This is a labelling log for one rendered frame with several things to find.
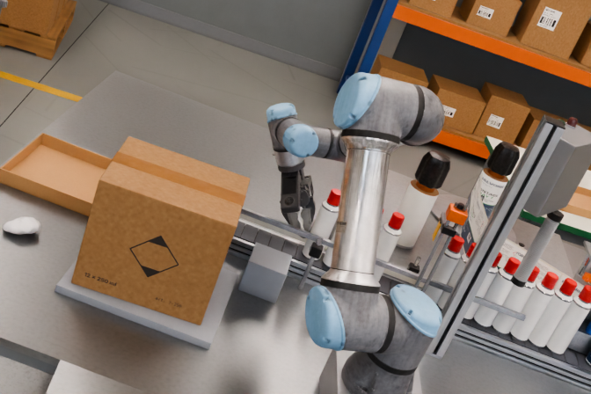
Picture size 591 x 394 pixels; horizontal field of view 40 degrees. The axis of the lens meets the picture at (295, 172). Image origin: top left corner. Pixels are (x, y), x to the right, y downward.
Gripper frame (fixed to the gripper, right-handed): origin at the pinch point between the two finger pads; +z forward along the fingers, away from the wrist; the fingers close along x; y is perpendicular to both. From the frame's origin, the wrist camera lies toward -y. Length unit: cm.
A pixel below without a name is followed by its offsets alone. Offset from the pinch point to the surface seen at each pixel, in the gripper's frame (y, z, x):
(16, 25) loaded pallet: 258, -27, 202
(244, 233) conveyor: -0.9, -2.7, 15.6
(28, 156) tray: 4, -30, 72
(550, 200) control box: -16, -10, -61
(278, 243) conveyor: 0.8, 2.0, 7.4
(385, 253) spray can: -1.8, 6.9, -20.8
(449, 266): -2.2, 12.0, -36.8
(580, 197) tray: 146, 68, -92
